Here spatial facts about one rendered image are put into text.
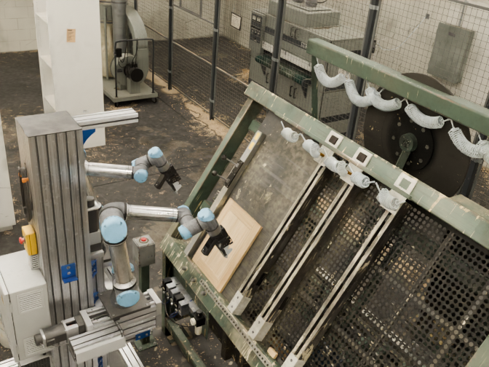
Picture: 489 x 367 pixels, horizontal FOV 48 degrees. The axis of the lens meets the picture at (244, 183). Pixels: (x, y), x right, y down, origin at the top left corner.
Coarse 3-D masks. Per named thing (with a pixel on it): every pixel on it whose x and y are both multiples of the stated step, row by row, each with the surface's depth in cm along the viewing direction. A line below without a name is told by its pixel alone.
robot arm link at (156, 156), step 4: (152, 148) 327; (156, 148) 326; (148, 152) 325; (152, 152) 324; (156, 152) 324; (160, 152) 326; (148, 156) 326; (152, 156) 324; (156, 156) 324; (160, 156) 326; (152, 160) 326; (156, 160) 326; (160, 160) 327; (164, 160) 329; (152, 164) 327; (156, 164) 328; (160, 164) 328; (164, 164) 330
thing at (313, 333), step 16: (400, 176) 265; (384, 192) 257; (400, 208) 265; (384, 224) 267; (368, 240) 271; (384, 240) 270; (368, 256) 269; (352, 272) 271; (336, 288) 275; (352, 288) 274; (336, 304) 273; (320, 320) 276; (304, 336) 279; (320, 336) 279; (304, 352) 278
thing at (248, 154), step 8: (264, 136) 355; (256, 144) 355; (248, 152) 356; (248, 160) 358; (240, 168) 357; (240, 176) 360; (232, 184) 360; (224, 192) 360; (216, 200) 363; (224, 200) 362; (216, 208) 362; (200, 232) 365; (192, 240) 368; (200, 240) 367; (192, 248) 367
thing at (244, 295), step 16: (336, 144) 299; (320, 160) 303; (320, 176) 305; (304, 192) 310; (304, 208) 310; (288, 224) 310; (272, 240) 314; (272, 256) 314; (256, 272) 315; (240, 288) 320; (256, 288) 320; (240, 304) 318
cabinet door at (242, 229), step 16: (224, 208) 359; (240, 208) 348; (224, 224) 355; (240, 224) 344; (256, 224) 334; (240, 240) 340; (208, 256) 356; (240, 256) 335; (208, 272) 351; (224, 272) 341
